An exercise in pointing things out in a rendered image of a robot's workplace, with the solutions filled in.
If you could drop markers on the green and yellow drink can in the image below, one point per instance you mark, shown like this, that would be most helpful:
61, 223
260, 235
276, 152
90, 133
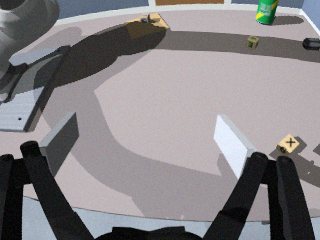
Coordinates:
266, 11

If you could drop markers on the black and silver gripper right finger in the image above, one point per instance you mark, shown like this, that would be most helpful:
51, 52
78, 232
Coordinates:
288, 211

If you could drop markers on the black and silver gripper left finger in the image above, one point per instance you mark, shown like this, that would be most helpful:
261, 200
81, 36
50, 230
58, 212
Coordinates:
53, 150

